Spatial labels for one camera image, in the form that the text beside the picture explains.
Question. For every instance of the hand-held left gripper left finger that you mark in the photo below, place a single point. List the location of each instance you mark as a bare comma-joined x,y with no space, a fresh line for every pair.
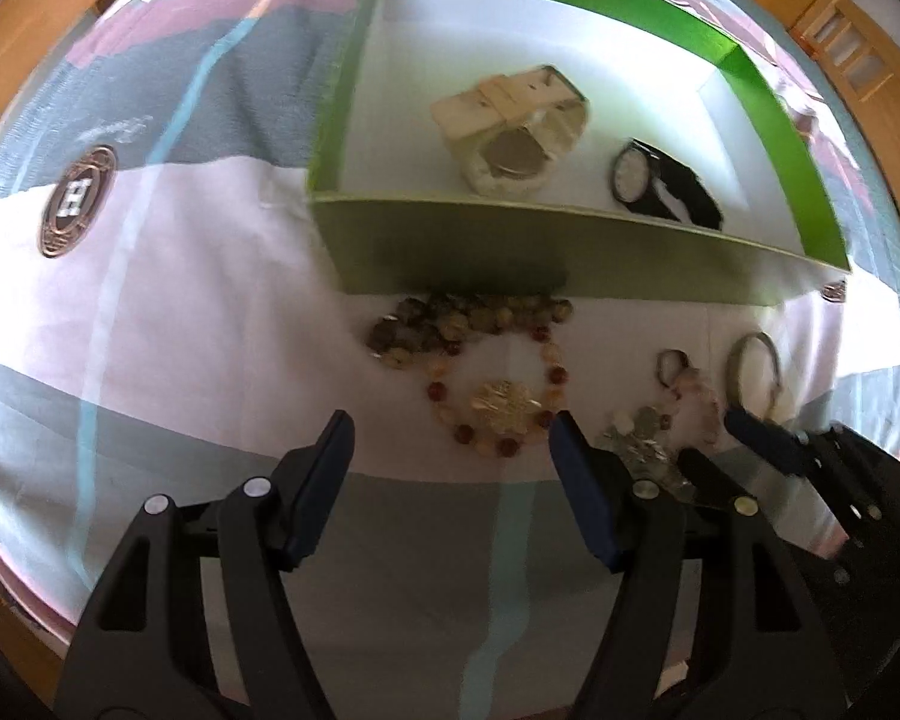
319,491

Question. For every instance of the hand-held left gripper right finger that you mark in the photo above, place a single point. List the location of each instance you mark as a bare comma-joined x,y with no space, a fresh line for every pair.
581,491

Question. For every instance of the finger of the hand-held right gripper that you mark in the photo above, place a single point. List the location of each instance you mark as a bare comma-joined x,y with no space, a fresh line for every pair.
757,436
709,469

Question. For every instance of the silver bangle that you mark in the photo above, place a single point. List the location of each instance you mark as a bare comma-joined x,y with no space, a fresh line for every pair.
731,373

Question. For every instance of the green cardboard box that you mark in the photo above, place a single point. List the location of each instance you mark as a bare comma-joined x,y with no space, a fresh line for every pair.
495,251

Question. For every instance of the printed bed sheet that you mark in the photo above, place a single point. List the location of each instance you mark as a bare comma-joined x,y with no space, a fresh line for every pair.
195,315

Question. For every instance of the black wristwatch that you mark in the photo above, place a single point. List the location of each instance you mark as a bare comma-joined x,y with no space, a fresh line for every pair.
631,176

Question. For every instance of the beige watch on cushion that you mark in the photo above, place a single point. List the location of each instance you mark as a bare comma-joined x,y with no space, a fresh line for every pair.
510,154

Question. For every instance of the wooden cabinet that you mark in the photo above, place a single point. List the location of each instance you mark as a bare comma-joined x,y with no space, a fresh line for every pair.
870,37

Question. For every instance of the wooden bed frame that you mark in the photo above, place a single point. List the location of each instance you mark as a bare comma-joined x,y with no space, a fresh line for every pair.
30,0

